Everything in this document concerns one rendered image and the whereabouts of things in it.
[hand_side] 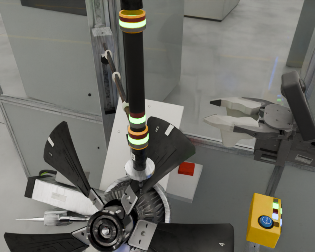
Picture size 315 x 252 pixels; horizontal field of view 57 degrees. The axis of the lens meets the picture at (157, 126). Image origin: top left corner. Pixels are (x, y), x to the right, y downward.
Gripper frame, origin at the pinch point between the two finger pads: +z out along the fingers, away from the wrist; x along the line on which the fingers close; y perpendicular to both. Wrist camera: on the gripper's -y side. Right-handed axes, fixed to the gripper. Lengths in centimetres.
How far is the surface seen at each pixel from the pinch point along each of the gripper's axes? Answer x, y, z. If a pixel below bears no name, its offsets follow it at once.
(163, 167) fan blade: 9.6, 28.6, 12.6
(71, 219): 1, 56, 43
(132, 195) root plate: 5.7, 39.7, 21.1
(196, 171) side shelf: 61, 80, 11
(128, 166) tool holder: -1.2, 19.7, 17.9
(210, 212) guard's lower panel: 70, 122, 1
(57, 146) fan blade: 10, 32, 48
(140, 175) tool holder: -3.1, 19.7, 14.2
